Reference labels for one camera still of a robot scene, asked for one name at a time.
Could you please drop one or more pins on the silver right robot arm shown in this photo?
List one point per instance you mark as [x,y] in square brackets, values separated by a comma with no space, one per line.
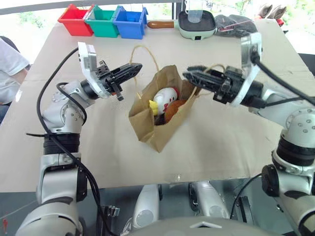
[299,127]

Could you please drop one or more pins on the brown round plush toy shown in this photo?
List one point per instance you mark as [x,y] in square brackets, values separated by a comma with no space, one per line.
[174,108]

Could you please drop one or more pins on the grey robot torso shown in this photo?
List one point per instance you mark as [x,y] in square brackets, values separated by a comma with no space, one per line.
[201,227]

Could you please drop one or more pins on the brown paper bag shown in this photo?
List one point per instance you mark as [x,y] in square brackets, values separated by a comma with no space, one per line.
[147,127]

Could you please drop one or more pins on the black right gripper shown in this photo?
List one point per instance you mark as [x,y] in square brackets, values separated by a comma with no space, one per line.
[230,86]

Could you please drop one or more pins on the blue plastic bin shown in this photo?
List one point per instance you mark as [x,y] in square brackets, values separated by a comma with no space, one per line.
[130,29]

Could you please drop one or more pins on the white chicken plush toy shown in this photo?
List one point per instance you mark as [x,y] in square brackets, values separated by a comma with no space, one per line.
[165,98]

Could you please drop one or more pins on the silver right robot leg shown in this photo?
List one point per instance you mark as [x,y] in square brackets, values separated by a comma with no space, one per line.
[209,201]

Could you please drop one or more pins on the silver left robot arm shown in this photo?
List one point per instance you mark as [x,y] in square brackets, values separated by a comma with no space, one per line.
[57,172]

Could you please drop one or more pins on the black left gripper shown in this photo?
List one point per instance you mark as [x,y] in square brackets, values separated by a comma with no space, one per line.
[106,78]

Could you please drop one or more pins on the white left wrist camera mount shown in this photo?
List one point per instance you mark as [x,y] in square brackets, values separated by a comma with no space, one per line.
[88,61]

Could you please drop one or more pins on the black cloth bundle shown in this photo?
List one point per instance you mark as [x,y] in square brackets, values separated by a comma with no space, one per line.
[233,22]

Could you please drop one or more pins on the clear measuring cup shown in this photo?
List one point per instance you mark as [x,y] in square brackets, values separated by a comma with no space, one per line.
[194,14]

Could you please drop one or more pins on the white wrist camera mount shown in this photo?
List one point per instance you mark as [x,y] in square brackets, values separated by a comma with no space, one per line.
[248,64]
[88,61]

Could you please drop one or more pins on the person in white shirt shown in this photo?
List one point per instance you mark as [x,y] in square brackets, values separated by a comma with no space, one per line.
[8,66]

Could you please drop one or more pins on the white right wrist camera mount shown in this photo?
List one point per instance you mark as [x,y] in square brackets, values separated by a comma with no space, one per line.
[248,64]

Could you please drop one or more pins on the red plastic bin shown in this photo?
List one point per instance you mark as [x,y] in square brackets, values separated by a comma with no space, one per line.
[73,24]

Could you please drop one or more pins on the green plastic bin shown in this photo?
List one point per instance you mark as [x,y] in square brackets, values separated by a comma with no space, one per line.
[103,27]

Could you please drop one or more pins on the grey brown gloves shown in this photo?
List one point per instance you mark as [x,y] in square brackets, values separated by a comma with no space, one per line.
[270,12]

